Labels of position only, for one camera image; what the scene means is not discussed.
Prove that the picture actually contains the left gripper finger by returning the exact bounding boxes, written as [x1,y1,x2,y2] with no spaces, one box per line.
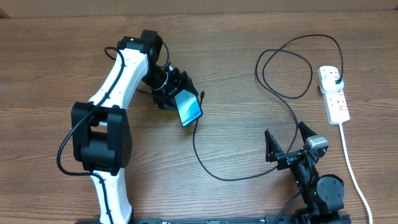
[182,76,198,96]
[157,95,178,111]

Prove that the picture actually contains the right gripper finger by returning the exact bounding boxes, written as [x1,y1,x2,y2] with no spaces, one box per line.
[265,129,284,162]
[298,121,317,144]

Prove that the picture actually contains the Samsung Galaxy smartphone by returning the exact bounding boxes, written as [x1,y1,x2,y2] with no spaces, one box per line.
[175,90,203,127]

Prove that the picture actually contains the black USB charging cable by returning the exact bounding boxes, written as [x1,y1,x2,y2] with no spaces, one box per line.
[192,34,345,182]

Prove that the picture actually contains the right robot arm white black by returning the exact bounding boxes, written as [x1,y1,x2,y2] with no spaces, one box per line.
[264,122,351,223]

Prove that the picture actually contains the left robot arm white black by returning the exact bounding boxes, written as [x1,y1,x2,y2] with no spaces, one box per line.
[66,30,203,223]

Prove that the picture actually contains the white charger plug adapter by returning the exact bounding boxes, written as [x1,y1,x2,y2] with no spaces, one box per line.
[320,77,345,94]

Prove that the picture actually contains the white power strip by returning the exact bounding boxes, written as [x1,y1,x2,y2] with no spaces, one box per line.
[317,65,350,125]

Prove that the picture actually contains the white power strip cord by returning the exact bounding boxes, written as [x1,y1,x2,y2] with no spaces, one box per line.
[338,123,374,224]

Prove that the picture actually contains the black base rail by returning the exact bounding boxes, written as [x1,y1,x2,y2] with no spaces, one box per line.
[75,215,351,224]

